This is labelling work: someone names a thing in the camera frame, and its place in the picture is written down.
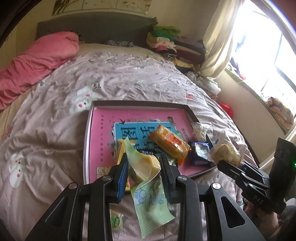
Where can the yellow snack packet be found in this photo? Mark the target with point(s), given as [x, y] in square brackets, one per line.
[120, 150]

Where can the orange snack packet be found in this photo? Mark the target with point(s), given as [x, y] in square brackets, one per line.
[170, 141]

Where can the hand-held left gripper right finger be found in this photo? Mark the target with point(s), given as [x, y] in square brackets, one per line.
[165, 171]

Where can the orange and dark patterned cloth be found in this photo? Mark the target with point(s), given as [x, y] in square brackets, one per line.
[281, 112]

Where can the brown chocolate bar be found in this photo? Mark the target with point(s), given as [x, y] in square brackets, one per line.
[145, 152]

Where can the white crumpled garment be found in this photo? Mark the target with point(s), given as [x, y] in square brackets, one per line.
[204, 82]

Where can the pink and blue book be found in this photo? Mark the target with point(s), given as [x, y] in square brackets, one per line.
[101, 134]

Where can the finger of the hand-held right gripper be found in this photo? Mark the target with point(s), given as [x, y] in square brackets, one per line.
[231, 172]
[255, 172]

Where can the person's right forearm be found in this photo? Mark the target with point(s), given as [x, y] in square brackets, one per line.
[286, 215]

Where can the blossom wall painting panel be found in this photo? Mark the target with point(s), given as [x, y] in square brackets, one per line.
[67, 5]
[133, 4]
[99, 3]

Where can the clear pastry packet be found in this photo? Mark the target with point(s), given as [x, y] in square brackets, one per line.
[225, 150]
[200, 132]

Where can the grey padded headboard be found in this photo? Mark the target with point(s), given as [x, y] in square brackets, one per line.
[97, 27]

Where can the green packet with yellow pastry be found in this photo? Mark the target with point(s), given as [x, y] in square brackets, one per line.
[145, 164]

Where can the green cartoon print packet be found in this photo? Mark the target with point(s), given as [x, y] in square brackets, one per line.
[150, 208]

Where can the round green topped snack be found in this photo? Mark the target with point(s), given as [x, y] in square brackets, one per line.
[116, 220]

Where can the cream curtain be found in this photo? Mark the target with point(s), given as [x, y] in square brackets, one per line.
[219, 39]

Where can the blue snack packet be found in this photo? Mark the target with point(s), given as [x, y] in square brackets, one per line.
[200, 153]

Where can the green sill cover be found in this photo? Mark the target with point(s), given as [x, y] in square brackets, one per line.
[249, 85]

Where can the pink tray box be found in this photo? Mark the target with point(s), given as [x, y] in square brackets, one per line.
[86, 143]

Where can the pile of folded clothes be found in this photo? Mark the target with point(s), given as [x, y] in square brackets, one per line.
[180, 48]

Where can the person's right hand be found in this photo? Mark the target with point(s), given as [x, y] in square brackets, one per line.
[261, 213]

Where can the pink duvet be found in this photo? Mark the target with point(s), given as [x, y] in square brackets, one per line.
[39, 60]

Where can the red plastic bag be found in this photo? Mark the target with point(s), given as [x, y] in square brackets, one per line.
[226, 110]

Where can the window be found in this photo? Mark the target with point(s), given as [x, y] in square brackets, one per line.
[263, 39]

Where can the heap of colourful clothes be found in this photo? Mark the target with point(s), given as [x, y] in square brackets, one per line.
[237, 68]

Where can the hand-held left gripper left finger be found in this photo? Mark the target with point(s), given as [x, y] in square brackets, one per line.
[122, 180]

